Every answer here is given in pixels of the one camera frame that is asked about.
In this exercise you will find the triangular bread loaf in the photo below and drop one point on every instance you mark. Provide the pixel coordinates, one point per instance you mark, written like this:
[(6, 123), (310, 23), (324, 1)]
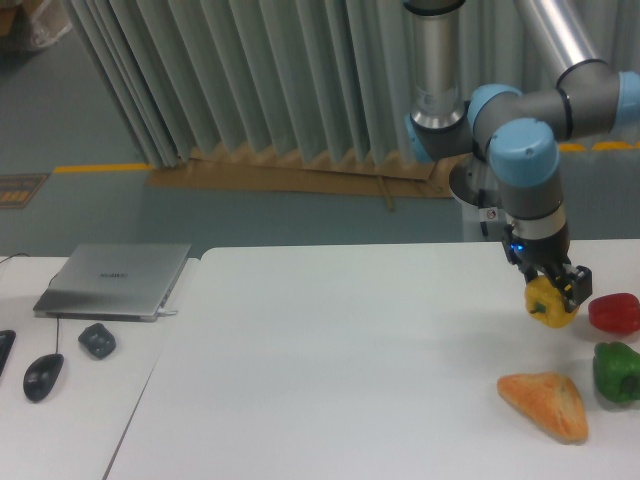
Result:
[(550, 400)]

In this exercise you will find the yellow bell pepper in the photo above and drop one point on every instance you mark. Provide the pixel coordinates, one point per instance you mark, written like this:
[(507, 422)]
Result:
[(545, 304)]

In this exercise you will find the clear plastic bag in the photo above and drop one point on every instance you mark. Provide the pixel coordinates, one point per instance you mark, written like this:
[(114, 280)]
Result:
[(47, 23)]

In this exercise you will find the black computer mouse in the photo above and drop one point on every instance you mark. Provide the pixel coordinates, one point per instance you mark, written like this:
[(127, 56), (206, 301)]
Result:
[(41, 376)]

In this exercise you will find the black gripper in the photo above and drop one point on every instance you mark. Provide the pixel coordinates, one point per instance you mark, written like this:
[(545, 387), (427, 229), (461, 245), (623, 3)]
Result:
[(549, 256)]

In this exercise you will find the grey-green pleated curtain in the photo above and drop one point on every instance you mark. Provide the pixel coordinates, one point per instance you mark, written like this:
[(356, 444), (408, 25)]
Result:
[(369, 87)]

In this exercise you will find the silver closed laptop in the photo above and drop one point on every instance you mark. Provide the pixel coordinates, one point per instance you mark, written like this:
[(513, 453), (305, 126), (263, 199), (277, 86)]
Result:
[(114, 281)]

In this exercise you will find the small dark grey gadget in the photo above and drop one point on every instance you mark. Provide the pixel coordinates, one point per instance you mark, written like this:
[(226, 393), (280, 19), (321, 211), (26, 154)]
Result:
[(98, 341)]

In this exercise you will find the brown cardboard box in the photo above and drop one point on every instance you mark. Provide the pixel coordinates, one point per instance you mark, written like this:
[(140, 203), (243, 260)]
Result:
[(8, 12)]

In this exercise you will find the flat brown cardboard sheet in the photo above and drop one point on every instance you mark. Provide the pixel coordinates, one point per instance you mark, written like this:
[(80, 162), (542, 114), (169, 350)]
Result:
[(246, 170)]

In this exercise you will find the red bell pepper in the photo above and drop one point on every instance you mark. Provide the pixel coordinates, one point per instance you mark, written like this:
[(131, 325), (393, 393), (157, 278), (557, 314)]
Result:
[(615, 313)]

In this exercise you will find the black keyboard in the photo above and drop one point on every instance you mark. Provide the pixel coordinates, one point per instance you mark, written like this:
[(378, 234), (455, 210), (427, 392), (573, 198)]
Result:
[(7, 339)]

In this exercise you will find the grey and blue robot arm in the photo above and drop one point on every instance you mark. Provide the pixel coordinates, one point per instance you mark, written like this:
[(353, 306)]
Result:
[(517, 135)]

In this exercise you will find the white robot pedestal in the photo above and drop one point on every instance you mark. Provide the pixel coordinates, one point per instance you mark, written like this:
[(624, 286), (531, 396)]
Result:
[(474, 186)]

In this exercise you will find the green bell pepper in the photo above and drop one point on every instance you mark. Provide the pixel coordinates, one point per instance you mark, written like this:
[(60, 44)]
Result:
[(616, 372)]

